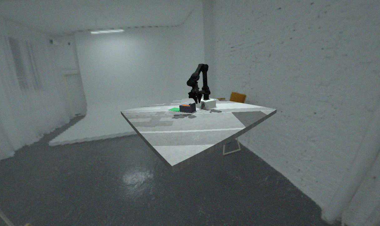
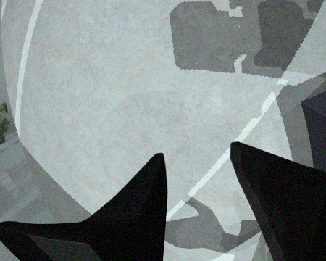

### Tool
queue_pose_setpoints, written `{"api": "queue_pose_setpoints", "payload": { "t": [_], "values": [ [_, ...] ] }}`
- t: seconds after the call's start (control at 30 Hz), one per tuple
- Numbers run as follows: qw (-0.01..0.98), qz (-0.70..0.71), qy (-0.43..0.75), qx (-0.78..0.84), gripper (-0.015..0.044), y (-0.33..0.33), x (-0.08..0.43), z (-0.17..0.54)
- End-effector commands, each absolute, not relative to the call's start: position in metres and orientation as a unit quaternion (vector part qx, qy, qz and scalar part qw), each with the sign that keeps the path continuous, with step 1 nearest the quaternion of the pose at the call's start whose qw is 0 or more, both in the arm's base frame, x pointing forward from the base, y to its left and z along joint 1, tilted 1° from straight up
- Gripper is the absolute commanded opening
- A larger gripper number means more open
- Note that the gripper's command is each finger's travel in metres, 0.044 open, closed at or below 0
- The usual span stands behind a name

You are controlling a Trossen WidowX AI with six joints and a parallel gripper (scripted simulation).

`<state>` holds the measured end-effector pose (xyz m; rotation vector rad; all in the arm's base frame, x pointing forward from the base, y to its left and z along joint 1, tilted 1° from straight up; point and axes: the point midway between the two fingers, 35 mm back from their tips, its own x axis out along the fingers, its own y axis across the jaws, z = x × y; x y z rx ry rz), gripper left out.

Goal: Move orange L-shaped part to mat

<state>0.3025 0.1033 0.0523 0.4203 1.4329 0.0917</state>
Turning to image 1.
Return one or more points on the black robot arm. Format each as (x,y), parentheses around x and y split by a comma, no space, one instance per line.
(192,82)

